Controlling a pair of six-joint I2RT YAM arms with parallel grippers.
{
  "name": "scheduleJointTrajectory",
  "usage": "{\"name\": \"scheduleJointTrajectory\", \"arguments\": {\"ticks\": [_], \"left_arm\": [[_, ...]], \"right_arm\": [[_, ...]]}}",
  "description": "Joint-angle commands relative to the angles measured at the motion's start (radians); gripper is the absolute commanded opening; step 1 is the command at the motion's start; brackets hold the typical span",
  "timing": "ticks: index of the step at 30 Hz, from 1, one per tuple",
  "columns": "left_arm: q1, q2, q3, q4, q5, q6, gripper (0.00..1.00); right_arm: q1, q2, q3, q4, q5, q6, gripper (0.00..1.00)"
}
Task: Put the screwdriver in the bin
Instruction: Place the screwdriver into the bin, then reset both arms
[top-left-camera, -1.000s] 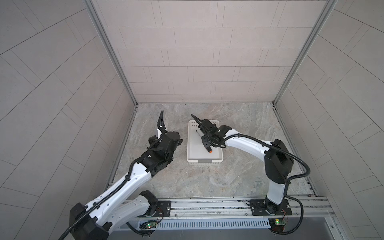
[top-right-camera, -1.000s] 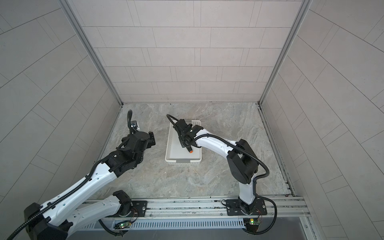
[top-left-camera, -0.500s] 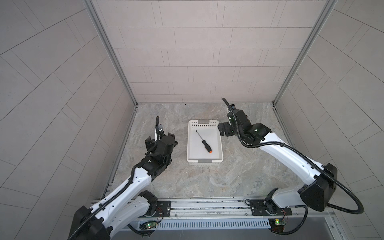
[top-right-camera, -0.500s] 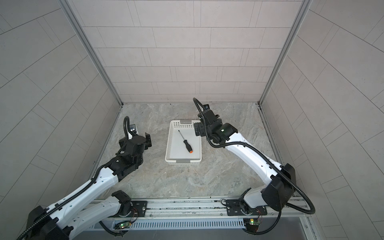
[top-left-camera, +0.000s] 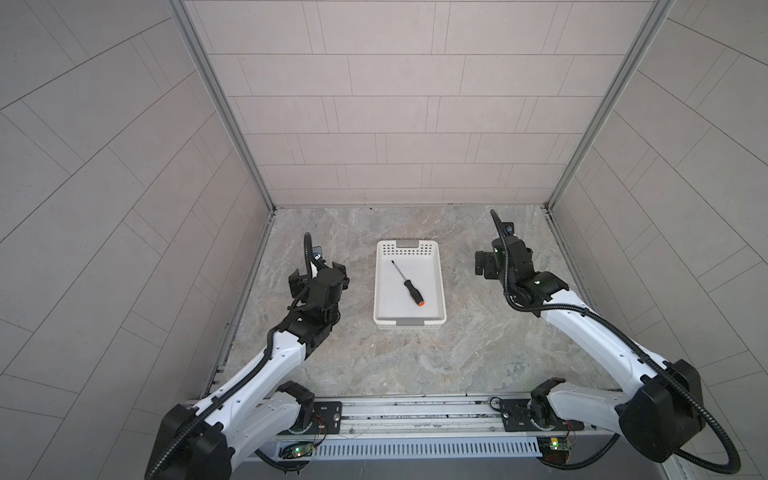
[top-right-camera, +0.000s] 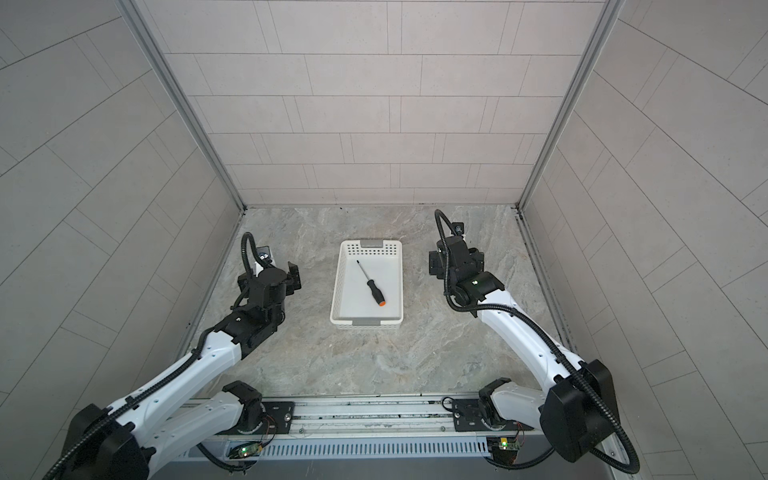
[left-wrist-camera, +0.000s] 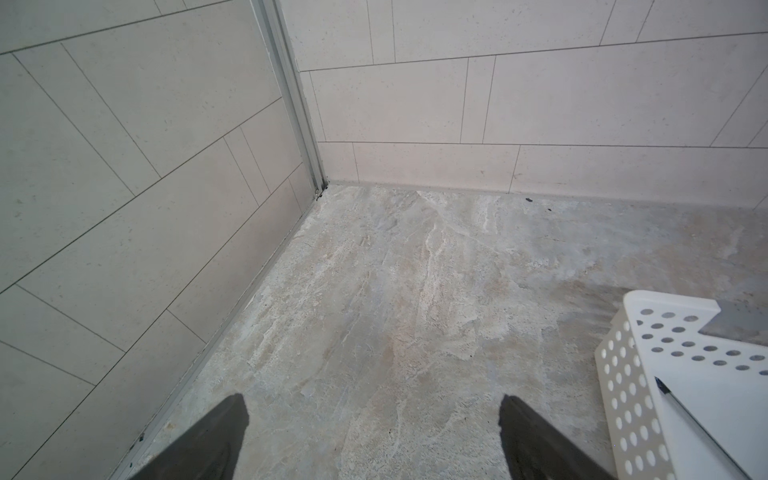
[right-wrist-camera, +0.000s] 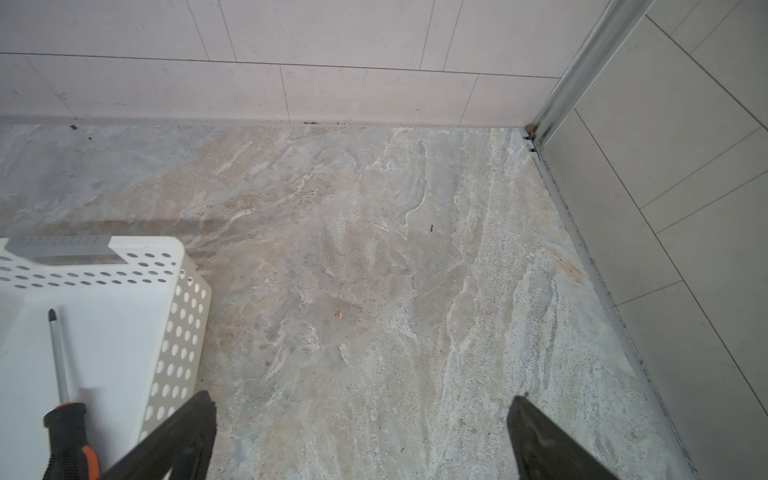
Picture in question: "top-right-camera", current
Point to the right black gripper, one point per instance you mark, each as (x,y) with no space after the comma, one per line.
(440,270)

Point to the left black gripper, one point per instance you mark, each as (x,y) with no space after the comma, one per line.
(287,280)

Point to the black orange-tipped screwdriver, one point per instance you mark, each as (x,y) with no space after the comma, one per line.
(376,292)

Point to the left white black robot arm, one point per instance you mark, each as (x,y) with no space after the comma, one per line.
(136,436)

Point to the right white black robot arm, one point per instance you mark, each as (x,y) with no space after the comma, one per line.
(579,412)

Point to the white plastic bin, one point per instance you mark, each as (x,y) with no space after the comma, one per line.
(368,290)

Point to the left green circuit board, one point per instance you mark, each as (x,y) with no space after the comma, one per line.
(245,451)

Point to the green circuit board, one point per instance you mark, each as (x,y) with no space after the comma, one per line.
(503,450)
(245,451)

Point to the right green circuit board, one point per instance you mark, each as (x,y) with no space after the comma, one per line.
(503,450)

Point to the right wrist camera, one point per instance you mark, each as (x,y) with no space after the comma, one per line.
(457,228)

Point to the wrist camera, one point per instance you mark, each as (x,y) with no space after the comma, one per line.
(457,228)
(264,254)

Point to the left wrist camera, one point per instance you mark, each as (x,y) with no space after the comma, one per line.
(264,254)

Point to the aluminium mounting rail frame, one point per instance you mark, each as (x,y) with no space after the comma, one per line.
(375,427)

